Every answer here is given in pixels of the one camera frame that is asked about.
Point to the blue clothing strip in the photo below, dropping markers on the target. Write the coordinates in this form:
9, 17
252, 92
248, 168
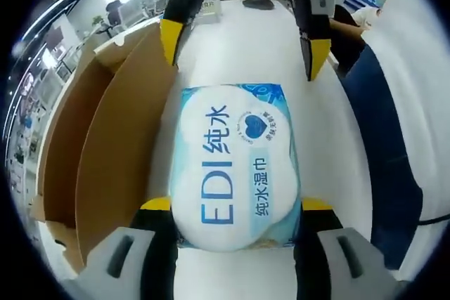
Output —
383, 156

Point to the brown cardboard shoe box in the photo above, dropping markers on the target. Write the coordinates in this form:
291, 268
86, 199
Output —
116, 138

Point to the black computer mouse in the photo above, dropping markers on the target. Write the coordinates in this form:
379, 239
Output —
258, 4

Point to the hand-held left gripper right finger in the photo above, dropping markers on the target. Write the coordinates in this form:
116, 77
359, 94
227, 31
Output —
316, 244

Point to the blue soft wet wipes pack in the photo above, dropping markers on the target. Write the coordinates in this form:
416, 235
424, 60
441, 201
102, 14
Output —
232, 173

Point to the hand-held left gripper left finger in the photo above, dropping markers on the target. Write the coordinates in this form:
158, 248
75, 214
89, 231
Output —
154, 244

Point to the person's white coat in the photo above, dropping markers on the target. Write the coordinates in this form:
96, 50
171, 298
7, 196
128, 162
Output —
415, 85

